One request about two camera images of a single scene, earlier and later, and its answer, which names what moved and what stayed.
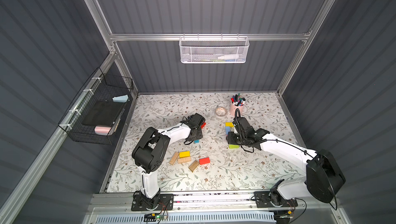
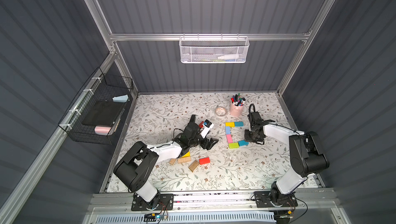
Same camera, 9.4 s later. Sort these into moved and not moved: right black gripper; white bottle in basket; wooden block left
Moved: right black gripper
Not moved: white bottle in basket; wooden block left
